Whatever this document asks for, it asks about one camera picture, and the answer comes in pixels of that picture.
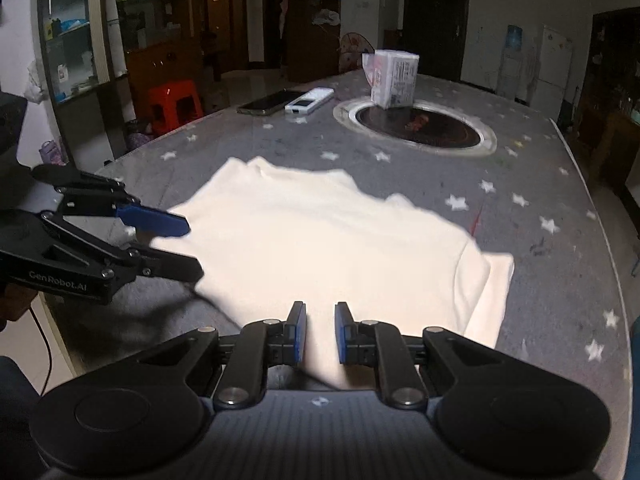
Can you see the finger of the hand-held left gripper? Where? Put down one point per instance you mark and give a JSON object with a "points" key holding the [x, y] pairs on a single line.
{"points": [[155, 222], [175, 266]]}

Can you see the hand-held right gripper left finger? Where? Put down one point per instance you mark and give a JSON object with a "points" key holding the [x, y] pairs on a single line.
{"points": [[299, 332]]}

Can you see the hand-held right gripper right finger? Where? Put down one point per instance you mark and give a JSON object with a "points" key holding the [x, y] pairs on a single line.
{"points": [[341, 332]]}

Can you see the cream white t-shirt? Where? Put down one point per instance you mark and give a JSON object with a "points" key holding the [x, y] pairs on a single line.
{"points": [[325, 240]]}

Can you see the purple patterned bag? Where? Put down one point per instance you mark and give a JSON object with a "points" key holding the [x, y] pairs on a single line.
{"points": [[54, 152]]}

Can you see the red plastic stool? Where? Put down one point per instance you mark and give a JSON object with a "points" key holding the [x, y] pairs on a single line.
{"points": [[172, 92]]}

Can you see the brown wooden low cabinet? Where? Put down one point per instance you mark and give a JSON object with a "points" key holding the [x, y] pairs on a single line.
{"points": [[160, 60]]}

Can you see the dark smartphone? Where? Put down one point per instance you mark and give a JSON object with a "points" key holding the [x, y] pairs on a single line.
{"points": [[267, 102]]}

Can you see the white remote control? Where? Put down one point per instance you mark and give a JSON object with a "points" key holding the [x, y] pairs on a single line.
{"points": [[310, 100]]}

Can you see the glass display shelf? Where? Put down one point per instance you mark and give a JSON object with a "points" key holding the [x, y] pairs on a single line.
{"points": [[75, 25]]}

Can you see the round black induction cooker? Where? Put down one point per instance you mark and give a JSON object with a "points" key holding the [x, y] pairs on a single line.
{"points": [[415, 127]]}

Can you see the grey star-printed tablecloth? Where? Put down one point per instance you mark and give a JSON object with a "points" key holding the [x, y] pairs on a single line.
{"points": [[550, 260]]}

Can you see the pink electric fan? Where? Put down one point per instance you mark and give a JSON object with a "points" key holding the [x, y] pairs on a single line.
{"points": [[352, 52]]}

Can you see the white tissue pack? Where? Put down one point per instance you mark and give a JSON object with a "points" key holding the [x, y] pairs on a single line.
{"points": [[395, 77]]}

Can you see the white water dispenser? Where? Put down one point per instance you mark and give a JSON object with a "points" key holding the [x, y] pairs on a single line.
{"points": [[510, 75]]}

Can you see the dark wooden door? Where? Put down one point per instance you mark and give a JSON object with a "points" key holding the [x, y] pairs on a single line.
{"points": [[435, 20]]}

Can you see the dark wooden side table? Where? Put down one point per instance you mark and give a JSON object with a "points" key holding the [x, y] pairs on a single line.
{"points": [[617, 145]]}

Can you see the blue water bottle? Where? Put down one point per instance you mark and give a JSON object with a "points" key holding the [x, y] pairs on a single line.
{"points": [[515, 37]]}

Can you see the white refrigerator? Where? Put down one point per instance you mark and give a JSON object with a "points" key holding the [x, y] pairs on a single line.
{"points": [[550, 60]]}

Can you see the dark wooden display cabinet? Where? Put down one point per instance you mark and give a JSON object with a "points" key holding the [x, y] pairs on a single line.
{"points": [[610, 60]]}

